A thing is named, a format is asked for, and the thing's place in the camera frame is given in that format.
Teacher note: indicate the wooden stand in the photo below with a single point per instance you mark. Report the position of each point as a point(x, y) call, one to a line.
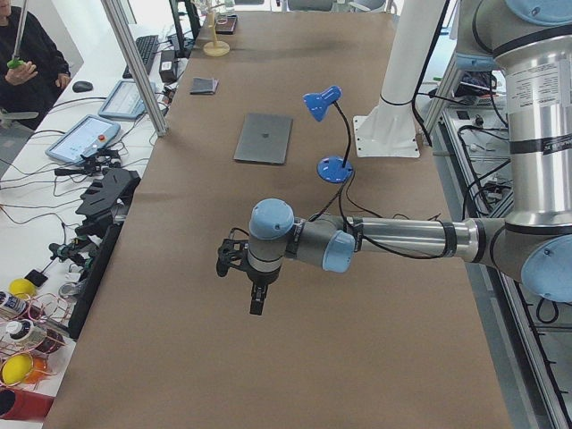
point(214, 11)

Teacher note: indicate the dark grey wallet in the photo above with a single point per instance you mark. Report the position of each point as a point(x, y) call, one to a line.
point(204, 86)

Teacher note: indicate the black computer mouse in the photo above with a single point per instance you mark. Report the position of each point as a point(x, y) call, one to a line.
point(82, 86)

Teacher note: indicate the yellow ball upper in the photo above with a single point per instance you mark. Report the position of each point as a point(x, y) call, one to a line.
point(22, 287)

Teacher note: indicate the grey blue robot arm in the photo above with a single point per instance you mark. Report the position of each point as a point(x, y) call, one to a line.
point(531, 42)

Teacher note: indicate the far teach pendant tablet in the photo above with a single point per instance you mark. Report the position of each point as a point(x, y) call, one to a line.
point(124, 103)

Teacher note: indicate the person in black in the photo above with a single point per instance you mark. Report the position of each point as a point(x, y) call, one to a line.
point(36, 85)

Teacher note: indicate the grey laptop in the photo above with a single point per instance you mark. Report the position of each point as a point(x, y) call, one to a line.
point(264, 139)

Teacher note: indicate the black power adapter box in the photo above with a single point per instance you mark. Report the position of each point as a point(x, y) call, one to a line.
point(168, 67)

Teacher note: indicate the dark wooden tray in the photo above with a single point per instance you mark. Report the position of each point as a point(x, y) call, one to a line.
point(226, 25)

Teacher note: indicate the black plastic rack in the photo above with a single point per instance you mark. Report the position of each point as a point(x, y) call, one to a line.
point(97, 206)

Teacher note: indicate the yellow ball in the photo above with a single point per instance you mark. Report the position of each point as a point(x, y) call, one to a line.
point(17, 369)
point(22, 287)

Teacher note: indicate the orange ball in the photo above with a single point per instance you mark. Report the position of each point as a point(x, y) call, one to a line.
point(39, 371)

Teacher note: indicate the red container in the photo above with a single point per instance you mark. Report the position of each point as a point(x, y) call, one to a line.
point(22, 405)

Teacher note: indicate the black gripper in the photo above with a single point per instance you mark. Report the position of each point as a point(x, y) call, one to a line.
point(260, 279)

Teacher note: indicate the yellow ball lower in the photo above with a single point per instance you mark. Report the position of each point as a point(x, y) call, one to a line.
point(17, 369)

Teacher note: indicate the copper wire basket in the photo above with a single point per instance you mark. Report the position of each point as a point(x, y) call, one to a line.
point(26, 329)

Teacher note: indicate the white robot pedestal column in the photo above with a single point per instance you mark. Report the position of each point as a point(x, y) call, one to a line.
point(389, 130)

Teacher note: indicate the teach pendant tablet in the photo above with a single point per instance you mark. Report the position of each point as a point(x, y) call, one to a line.
point(124, 103)
point(83, 140)

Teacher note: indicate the green handled stick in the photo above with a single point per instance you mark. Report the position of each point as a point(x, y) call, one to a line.
point(16, 60)

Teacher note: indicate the near teach pendant tablet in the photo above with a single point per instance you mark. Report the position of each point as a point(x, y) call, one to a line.
point(83, 140)

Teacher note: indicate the blue desk lamp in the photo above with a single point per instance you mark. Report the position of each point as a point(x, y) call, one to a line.
point(334, 167)

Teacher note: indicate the aluminium frame post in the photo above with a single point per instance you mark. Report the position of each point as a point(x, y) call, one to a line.
point(118, 21)

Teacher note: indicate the black keyboard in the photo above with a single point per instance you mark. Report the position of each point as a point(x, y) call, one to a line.
point(147, 48)

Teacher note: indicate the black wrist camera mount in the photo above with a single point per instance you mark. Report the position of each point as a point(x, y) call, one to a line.
point(232, 254)

